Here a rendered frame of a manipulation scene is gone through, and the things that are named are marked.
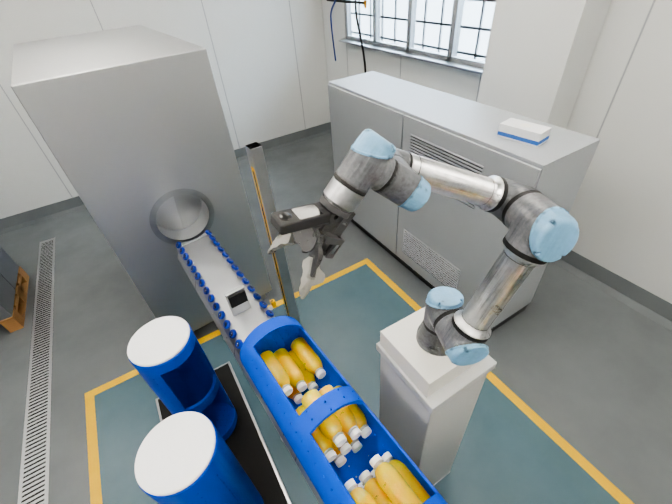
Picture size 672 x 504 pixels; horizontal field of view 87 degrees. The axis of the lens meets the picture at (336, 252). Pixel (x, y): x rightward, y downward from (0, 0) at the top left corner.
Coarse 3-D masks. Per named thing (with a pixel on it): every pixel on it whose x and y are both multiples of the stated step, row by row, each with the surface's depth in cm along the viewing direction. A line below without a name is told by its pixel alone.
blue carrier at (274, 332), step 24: (264, 336) 137; (288, 336) 155; (264, 384) 128; (336, 384) 140; (288, 408) 118; (312, 408) 114; (336, 408) 113; (360, 408) 130; (288, 432) 116; (312, 432) 111; (384, 432) 119; (312, 456) 107; (360, 456) 126; (408, 456) 109; (312, 480) 108; (336, 480) 100
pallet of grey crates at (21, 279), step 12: (0, 252) 335; (0, 264) 325; (12, 264) 346; (0, 276) 315; (12, 276) 336; (24, 276) 357; (0, 288) 306; (12, 288) 326; (24, 288) 350; (0, 300) 298; (12, 300) 316; (24, 300) 336; (0, 312) 298; (12, 312) 308; (24, 312) 326; (12, 324) 307
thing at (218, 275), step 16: (192, 240) 238; (208, 240) 238; (192, 256) 226; (208, 256) 225; (208, 272) 213; (224, 272) 212; (224, 288) 202; (208, 304) 198; (224, 304) 192; (256, 304) 190; (240, 320) 183; (256, 320) 182; (224, 336) 184; (240, 336) 175; (272, 416) 149; (288, 448) 141
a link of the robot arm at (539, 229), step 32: (512, 224) 88; (544, 224) 79; (576, 224) 80; (512, 256) 87; (544, 256) 82; (480, 288) 98; (512, 288) 91; (448, 320) 109; (480, 320) 99; (448, 352) 105; (480, 352) 102
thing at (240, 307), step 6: (240, 288) 179; (228, 294) 176; (234, 294) 177; (240, 294) 178; (246, 294) 182; (228, 300) 177; (234, 300) 177; (240, 300) 180; (246, 300) 182; (234, 306) 179; (240, 306) 184; (246, 306) 187; (234, 312) 184; (240, 312) 186
